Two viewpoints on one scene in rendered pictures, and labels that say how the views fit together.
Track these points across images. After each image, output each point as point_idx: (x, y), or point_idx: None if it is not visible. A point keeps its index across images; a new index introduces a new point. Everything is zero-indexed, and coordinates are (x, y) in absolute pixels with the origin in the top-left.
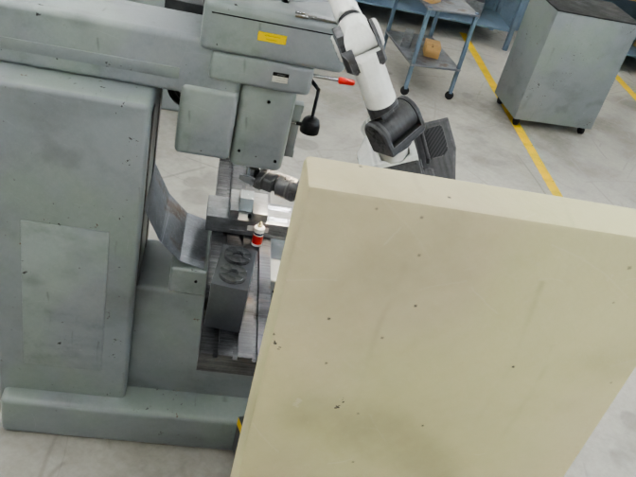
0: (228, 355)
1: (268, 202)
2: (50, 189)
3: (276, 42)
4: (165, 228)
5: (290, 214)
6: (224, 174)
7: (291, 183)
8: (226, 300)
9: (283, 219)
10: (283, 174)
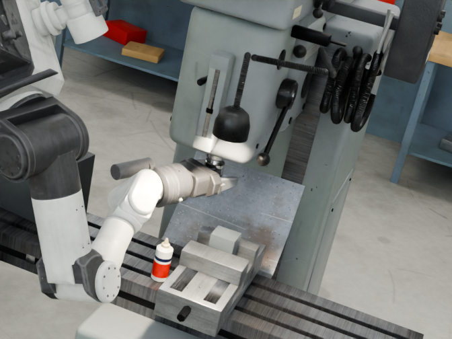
0: None
1: (275, 333)
2: None
3: None
4: (208, 214)
5: (198, 296)
6: (361, 317)
7: (148, 157)
8: None
9: (185, 284)
10: (179, 165)
